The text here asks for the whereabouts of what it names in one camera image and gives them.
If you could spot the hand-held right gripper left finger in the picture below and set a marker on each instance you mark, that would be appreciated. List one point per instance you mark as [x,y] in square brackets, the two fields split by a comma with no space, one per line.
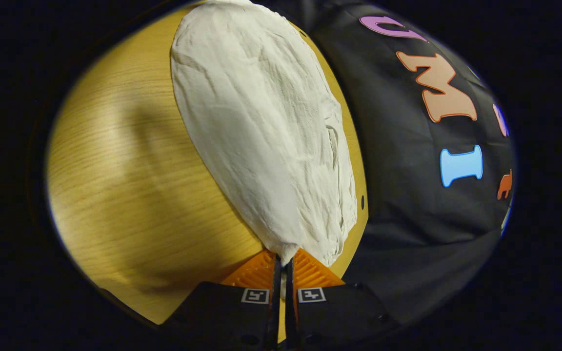
[227,317]

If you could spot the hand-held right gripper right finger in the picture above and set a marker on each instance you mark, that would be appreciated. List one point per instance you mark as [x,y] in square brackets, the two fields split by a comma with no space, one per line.
[339,317]

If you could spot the white jeans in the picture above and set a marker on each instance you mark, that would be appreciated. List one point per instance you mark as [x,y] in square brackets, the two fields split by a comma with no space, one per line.
[261,122]

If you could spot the black backdrop cloth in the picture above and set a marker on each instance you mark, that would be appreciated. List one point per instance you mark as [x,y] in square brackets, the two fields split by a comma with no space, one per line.
[398,170]

